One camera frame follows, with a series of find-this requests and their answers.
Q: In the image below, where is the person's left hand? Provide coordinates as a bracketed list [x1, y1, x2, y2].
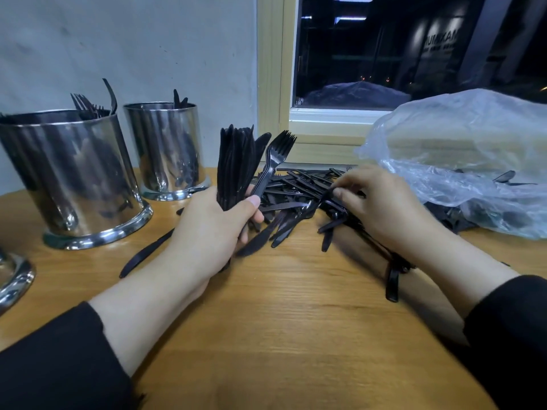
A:
[166, 185, 266, 291]

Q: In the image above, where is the lone black plastic knife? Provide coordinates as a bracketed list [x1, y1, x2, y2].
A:
[119, 228, 176, 279]

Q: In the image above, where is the pile of black plastic cutlery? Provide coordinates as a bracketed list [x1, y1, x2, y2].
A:
[175, 166, 480, 302]

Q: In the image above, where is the person's right forearm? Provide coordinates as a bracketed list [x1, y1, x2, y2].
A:
[414, 230, 547, 410]

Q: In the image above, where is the person's right hand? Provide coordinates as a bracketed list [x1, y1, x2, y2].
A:
[332, 163, 446, 261]

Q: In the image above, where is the person's left forearm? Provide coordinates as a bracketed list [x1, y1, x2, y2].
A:
[0, 269, 210, 410]

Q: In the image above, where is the bundle of black cutlery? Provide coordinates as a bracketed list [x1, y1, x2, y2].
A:
[216, 125, 234, 210]
[239, 132, 273, 202]
[84, 96, 111, 118]

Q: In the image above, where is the dark parked car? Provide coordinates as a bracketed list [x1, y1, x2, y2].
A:
[299, 81, 413, 109]

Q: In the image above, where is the clear plastic bag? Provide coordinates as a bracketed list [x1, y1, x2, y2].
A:
[357, 88, 547, 240]

